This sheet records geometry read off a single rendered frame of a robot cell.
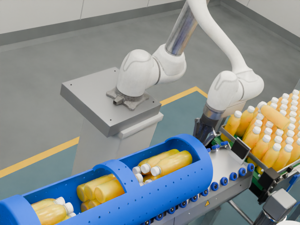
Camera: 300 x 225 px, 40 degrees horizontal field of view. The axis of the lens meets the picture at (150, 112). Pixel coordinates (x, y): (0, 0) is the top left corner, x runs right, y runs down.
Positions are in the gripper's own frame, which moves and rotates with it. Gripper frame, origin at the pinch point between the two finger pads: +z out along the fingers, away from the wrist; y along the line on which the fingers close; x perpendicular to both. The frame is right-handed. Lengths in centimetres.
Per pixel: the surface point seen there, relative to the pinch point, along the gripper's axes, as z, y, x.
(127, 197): -4, -11, 51
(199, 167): -3.6, -11.7, 11.5
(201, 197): 22.9, -13.0, -1.9
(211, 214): 58, -10, -31
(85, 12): 93, 285, -138
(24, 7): 76, 275, -55
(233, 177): 19.2, -12.8, -24.8
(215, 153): 23.3, 6.1, -33.2
